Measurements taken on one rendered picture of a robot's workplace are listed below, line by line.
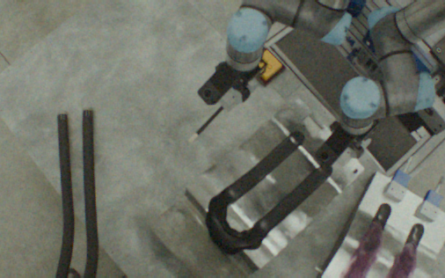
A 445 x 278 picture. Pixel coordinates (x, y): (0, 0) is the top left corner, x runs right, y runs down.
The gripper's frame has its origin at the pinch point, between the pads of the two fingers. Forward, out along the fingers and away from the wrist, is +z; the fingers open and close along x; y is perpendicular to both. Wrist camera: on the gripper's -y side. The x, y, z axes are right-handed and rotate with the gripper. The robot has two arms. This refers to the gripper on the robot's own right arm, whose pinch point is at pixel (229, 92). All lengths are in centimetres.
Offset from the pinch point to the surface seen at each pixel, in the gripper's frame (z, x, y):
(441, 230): 9, -63, 20
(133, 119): 15.0, 15.0, -20.1
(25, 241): 95, 30, -79
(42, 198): 95, 39, -62
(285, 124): 6.0, -13.9, 6.6
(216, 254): 8.9, -26.6, -27.7
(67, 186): 8.5, 10.8, -45.2
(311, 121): 8.7, -17.7, 13.2
